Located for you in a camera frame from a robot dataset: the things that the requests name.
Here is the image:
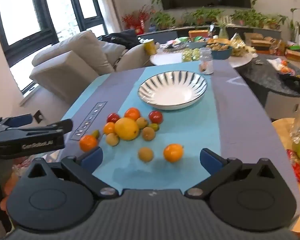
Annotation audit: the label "light grey cushion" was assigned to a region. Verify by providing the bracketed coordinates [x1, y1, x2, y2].
[99, 41, 127, 73]

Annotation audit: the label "blue bowl of nuts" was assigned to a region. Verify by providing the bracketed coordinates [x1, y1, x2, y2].
[205, 42, 233, 60]

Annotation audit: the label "large yellow lemon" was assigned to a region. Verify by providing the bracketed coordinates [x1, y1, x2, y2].
[114, 117, 140, 141]

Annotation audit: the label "small orange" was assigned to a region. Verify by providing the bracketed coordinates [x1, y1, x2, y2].
[103, 122, 116, 135]

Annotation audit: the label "orange box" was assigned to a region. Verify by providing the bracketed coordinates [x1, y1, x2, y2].
[188, 29, 209, 39]

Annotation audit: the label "dark television cabinet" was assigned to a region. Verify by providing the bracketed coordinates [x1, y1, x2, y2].
[140, 25, 282, 43]

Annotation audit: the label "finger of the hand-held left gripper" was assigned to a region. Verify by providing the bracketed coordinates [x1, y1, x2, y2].
[0, 114, 33, 130]
[0, 119, 73, 142]

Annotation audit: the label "blue grey printed table mat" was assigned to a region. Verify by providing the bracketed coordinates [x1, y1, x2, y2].
[61, 60, 300, 200]

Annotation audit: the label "wooden round side table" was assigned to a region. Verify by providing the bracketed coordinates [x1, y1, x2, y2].
[271, 117, 300, 235]

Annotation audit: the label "dark round table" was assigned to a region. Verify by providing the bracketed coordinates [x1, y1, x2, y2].
[236, 54, 300, 98]

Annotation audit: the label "yellow snack bag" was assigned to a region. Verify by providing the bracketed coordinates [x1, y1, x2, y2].
[229, 35, 257, 57]

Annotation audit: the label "black jacket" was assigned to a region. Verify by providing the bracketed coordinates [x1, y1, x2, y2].
[101, 30, 140, 49]

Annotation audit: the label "red flower plant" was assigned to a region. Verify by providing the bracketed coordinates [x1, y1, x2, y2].
[121, 11, 153, 30]

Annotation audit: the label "beige sofa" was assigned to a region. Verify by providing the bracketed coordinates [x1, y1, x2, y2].
[29, 30, 157, 105]

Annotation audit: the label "yellow tin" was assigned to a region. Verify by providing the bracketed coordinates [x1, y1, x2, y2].
[143, 39, 157, 56]

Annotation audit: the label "brown cardboard box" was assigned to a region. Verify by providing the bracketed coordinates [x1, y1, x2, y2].
[250, 32, 274, 53]

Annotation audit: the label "red snack packets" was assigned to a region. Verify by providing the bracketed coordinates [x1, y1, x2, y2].
[286, 149, 300, 188]

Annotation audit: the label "brown kiwi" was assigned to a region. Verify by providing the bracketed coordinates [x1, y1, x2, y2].
[136, 117, 148, 129]
[106, 133, 120, 146]
[142, 127, 156, 141]
[138, 147, 154, 162]

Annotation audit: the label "clear glass jar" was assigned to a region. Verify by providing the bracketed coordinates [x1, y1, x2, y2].
[199, 47, 214, 75]

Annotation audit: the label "black cloth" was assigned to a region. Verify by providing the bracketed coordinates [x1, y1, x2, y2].
[281, 75, 300, 95]

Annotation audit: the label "striped white ceramic bowl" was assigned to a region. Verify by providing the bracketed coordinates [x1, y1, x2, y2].
[137, 71, 208, 110]

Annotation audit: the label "tall leafy potted plant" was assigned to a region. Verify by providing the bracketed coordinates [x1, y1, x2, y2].
[289, 7, 300, 40]

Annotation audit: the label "bag of oranges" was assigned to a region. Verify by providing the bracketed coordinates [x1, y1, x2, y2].
[266, 59, 297, 77]

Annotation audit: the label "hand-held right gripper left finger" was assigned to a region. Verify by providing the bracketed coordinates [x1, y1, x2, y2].
[21, 146, 119, 198]

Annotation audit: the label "wooden box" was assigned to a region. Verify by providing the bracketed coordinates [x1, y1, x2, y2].
[285, 49, 300, 63]

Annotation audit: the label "floor outlet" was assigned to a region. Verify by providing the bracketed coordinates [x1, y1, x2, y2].
[33, 109, 44, 123]

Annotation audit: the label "green potted plant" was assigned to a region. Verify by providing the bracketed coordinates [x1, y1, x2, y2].
[231, 9, 268, 27]
[187, 9, 224, 25]
[150, 11, 175, 30]
[266, 14, 288, 29]

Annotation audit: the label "white round table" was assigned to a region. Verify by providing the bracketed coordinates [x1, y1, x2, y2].
[150, 47, 258, 68]

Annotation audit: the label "black framed window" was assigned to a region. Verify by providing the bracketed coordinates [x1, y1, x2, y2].
[0, 0, 59, 68]
[66, 0, 108, 42]

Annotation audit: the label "glass vase with greenery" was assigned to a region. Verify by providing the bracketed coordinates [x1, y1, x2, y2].
[216, 17, 230, 39]

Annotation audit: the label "white curtain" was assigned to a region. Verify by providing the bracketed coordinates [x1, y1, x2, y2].
[92, 0, 122, 34]

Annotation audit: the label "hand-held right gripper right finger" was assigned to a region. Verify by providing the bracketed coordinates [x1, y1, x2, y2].
[184, 148, 280, 199]

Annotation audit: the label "green packets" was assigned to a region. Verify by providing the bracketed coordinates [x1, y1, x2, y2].
[182, 48, 200, 62]

